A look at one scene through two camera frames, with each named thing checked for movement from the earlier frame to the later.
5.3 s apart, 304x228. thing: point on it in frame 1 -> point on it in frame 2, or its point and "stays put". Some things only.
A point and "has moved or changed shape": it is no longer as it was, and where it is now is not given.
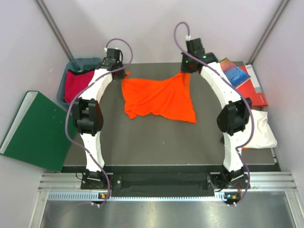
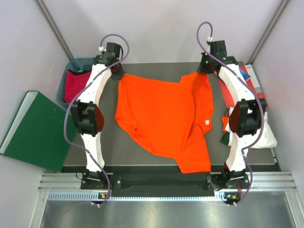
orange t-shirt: (169, 97) has moved or changed shape
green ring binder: (38, 136) stays put
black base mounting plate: (166, 181) stays put
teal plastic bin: (76, 64) stays put
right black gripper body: (185, 65) -> (204, 65)
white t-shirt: (264, 136) stays put
